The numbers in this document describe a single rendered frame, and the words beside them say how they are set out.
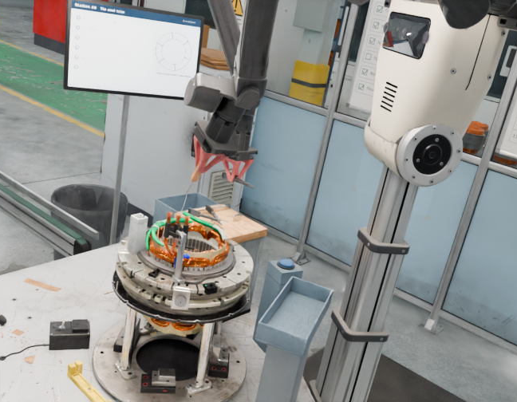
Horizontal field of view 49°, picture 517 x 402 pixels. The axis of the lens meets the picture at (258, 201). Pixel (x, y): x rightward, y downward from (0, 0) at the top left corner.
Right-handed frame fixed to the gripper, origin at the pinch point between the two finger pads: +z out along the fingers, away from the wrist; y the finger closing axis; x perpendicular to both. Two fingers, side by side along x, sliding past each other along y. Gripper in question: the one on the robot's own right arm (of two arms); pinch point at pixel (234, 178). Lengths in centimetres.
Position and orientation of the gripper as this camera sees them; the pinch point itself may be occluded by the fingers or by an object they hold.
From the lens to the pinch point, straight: 165.9
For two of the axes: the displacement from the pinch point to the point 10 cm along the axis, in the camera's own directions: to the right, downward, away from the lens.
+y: -6.8, 1.5, -7.2
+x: 7.2, 3.5, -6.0
